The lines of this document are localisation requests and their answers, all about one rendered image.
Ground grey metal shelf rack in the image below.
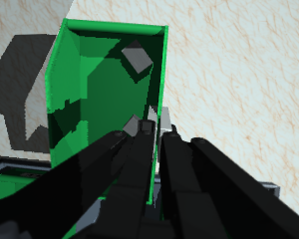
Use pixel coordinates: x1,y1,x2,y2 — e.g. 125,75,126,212
0,158,281,233

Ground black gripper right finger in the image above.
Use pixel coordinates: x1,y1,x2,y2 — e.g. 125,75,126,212
157,107,299,239

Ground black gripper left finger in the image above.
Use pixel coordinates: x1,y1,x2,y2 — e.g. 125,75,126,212
0,106,157,239

